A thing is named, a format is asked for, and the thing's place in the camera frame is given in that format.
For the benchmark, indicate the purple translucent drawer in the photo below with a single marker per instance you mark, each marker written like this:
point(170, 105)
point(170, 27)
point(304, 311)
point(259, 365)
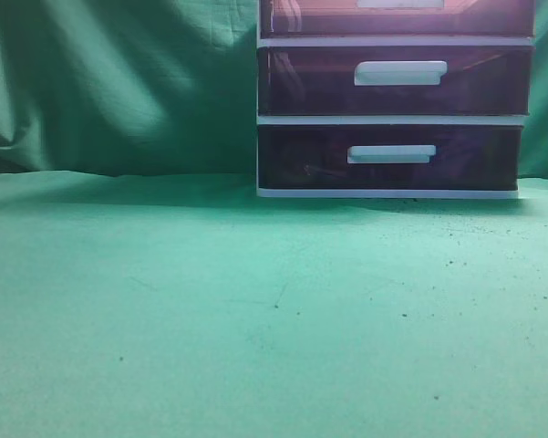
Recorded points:
point(389, 157)
point(296, 18)
point(420, 80)

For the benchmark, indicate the green cloth backdrop and cover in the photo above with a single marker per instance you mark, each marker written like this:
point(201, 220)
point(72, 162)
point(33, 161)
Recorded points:
point(146, 291)

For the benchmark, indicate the white plastic drawer cabinet frame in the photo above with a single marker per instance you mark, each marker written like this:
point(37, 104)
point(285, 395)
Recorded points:
point(386, 41)

